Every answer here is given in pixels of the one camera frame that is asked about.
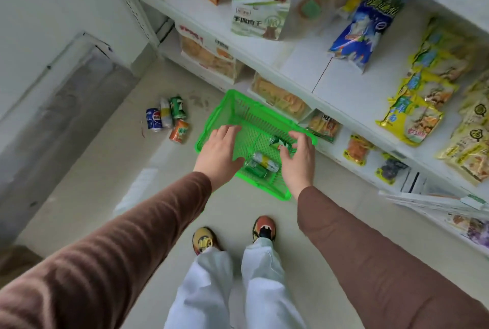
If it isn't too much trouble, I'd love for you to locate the person's right hand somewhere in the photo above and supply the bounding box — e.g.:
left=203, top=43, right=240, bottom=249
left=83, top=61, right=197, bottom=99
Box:
left=279, top=130, right=317, bottom=200

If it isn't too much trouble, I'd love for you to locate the person's left hand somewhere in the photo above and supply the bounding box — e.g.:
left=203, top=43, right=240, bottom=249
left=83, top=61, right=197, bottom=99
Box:
left=193, top=125, right=245, bottom=192

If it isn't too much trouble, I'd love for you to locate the silver yellow can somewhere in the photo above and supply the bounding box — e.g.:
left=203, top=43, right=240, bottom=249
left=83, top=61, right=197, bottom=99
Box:
left=252, top=152, right=280, bottom=173
left=159, top=97, right=173, bottom=129

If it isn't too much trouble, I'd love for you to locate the orange can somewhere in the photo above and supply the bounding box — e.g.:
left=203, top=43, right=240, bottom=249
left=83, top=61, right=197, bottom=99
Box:
left=169, top=119, right=190, bottom=145

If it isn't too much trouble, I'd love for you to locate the green plastic basket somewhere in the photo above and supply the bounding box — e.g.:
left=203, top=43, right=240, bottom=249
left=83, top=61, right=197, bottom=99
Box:
left=195, top=89, right=318, bottom=202

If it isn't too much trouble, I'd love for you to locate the Pepsi can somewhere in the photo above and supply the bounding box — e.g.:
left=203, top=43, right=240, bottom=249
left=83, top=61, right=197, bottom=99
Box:
left=146, top=107, right=163, bottom=133

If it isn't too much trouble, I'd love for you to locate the person's right forearm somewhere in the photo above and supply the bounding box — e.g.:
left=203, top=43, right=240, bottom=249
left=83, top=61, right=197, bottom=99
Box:
left=297, top=186, right=489, bottom=329

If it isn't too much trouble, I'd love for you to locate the person's left forearm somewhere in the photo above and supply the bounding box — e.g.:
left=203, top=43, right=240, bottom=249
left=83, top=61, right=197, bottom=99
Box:
left=0, top=171, right=213, bottom=329

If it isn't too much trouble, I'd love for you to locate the person's right leg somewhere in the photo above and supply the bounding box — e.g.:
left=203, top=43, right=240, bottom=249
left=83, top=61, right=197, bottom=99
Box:
left=240, top=238, right=308, bottom=329

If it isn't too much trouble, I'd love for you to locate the person's leg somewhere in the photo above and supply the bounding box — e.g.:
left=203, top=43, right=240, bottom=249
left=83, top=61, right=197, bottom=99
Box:
left=164, top=246, right=234, bottom=329
left=240, top=238, right=308, bottom=329

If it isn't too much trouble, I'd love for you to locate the person's left leg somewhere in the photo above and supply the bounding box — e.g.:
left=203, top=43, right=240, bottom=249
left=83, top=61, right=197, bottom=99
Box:
left=164, top=246, right=234, bottom=329

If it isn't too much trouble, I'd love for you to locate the yellow rice cracker packet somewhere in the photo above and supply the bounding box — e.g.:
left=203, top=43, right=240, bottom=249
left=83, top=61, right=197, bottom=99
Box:
left=305, top=109, right=343, bottom=144

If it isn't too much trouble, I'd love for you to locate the orange snack packet yellow label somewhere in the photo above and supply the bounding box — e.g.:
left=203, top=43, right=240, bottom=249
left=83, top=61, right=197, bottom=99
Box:
left=343, top=133, right=375, bottom=167

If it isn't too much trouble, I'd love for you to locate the large fish crisp bag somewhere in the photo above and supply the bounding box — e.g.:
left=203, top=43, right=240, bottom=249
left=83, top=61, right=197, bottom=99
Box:
left=250, top=72, right=312, bottom=123
left=175, top=23, right=245, bottom=85

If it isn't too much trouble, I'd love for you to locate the red right shoe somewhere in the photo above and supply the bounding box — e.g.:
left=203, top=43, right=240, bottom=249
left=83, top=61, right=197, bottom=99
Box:
left=252, top=215, right=277, bottom=243

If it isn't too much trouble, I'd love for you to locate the yellow left shoe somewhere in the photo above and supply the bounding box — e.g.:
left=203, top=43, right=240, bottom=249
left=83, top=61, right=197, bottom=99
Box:
left=192, top=227, right=222, bottom=256

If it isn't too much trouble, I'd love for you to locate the dark snack packet yellow label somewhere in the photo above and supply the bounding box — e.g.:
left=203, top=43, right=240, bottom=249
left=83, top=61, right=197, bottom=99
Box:
left=375, top=153, right=410, bottom=186

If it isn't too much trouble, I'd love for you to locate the blue snack bag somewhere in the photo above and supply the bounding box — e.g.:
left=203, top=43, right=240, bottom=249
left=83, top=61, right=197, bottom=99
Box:
left=328, top=0, right=405, bottom=73

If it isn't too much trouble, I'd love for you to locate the green white snack box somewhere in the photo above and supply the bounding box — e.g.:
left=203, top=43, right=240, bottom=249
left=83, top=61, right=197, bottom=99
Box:
left=231, top=0, right=291, bottom=41

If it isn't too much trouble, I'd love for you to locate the small yellow snack packet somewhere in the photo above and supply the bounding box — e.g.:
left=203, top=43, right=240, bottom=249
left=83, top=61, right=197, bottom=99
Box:
left=338, top=0, right=367, bottom=20

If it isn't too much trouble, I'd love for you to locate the brown cardboard box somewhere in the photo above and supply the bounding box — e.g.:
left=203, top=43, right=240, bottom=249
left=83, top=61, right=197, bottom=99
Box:
left=0, top=244, right=43, bottom=287

